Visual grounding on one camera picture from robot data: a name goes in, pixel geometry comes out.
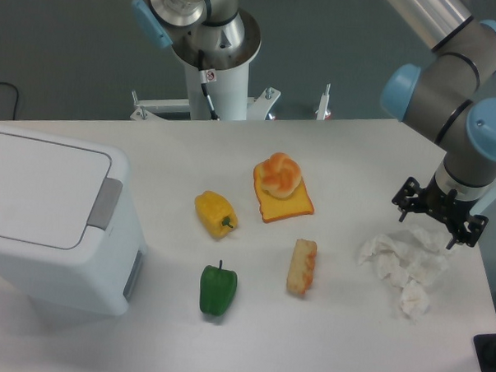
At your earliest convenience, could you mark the small crumpled white tissue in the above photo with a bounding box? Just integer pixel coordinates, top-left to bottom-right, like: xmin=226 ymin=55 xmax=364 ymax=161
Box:
xmin=399 ymin=280 xmax=430 ymax=322

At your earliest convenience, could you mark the black device at edge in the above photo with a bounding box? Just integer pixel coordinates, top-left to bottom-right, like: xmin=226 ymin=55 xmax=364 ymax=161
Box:
xmin=473 ymin=333 xmax=496 ymax=372

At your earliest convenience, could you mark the toast bread slice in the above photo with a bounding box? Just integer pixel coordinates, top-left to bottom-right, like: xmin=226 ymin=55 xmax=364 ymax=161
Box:
xmin=253 ymin=163 xmax=314 ymax=223

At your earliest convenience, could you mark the knotted bread roll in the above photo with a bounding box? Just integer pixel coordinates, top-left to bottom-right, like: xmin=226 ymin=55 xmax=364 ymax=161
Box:
xmin=257 ymin=152 xmax=302 ymax=199

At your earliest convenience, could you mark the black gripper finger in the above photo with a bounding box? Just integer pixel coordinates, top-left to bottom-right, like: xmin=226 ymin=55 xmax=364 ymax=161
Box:
xmin=445 ymin=215 xmax=489 ymax=249
xmin=392 ymin=177 xmax=425 ymax=222

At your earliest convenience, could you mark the white trash can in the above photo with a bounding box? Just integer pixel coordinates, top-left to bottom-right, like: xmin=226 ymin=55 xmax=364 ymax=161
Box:
xmin=0 ymin=124 xmax=146 ymax=315

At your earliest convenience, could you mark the black cable on floor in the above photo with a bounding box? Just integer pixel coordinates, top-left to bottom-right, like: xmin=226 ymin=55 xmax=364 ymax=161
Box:
xmin=0 ymin=81 xmax=21 ymax=121

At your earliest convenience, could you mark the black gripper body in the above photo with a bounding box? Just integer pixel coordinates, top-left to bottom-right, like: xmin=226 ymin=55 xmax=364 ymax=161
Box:
xmin=419 ymin=186 xmax=472 ymax=223

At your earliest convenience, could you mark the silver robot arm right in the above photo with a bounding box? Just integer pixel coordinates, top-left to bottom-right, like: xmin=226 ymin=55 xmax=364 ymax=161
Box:
xmin=380 ymin=0 xmax=496 ymax=225

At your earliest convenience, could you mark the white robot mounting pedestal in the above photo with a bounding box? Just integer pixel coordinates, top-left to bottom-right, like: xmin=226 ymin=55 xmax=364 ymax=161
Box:
xmin=129 ymin=53 xmax=335 ymax=130

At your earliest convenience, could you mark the yellow bell pepper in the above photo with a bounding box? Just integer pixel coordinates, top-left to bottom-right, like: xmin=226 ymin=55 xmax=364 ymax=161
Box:
xmin=194 ymin=191 xmax=239 ymax=240

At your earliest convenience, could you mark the black cable on pedestal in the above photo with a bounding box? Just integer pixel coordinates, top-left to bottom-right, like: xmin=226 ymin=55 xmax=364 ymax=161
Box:
xmin=195 ymin=49 xmax=224 ymax=121

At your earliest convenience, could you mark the green bell pepper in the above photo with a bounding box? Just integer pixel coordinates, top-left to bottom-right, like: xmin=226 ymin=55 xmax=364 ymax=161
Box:
xmin=199 ymin=260 xmax=238 ymax=317

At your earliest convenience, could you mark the long bread stick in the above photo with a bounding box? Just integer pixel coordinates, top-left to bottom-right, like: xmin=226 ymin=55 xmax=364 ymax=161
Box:
xmin=285 ymin=239 xmax=318 ymax=295

